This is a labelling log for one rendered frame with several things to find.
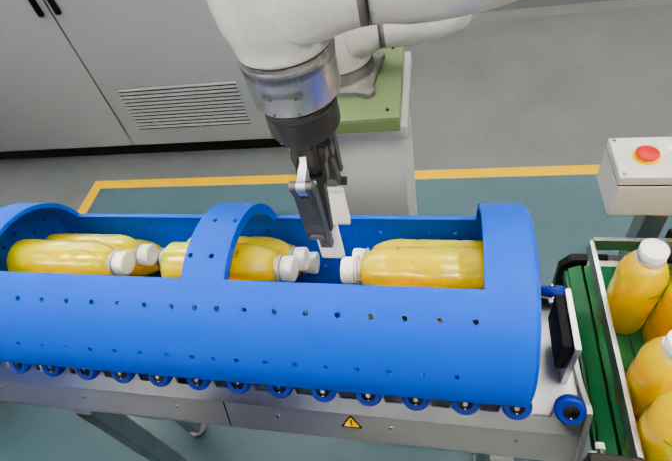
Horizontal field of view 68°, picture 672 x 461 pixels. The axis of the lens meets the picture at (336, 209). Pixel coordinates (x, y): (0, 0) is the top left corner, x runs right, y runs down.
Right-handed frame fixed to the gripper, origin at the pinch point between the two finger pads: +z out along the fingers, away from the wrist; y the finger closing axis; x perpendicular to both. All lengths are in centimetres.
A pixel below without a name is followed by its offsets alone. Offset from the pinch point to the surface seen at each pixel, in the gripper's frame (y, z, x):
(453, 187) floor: -125, 127, 17
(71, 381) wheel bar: 11, 35, -56
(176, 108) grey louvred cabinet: -151, 94, -123
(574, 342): 3.8, 21.6, 32.1
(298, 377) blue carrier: 14.0, 16.5, -5.6
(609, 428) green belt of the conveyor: 10, 37, 39
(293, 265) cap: -0.3, 10.3, -7.9
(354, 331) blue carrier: 10.7, 8.4, 3.0
